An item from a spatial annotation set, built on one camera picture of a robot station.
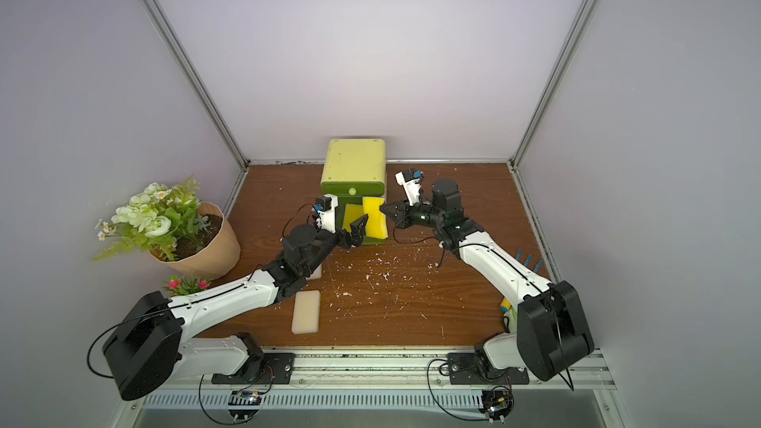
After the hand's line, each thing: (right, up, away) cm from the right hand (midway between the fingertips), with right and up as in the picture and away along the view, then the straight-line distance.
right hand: (382, 201), depth 76 cm
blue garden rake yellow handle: (+35, -30, +7) cm, 47 cm away
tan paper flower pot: (-45, -15, +4) cm, 47 cm away
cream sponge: (-21, -31, +5) cm, 38 cm away
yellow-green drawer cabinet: (-10, +9, +15) cm, 20 cm away
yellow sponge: (-2, -6, +2) cm, 7 cm away
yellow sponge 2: (-10, -4, +14) cm, 17 cm away
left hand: (-7, -3, +2) cm, 7 cm away
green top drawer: (-9, +3, +12) cm, 15 cm away
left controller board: (-34, -49, -4) cm, 60 cm away
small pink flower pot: (-48, -20, -5) cm, 52 cm away
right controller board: (+28, -49, -6) cm, 57 cm away
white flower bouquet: (-52, -4, -10) cm, 53 cm away
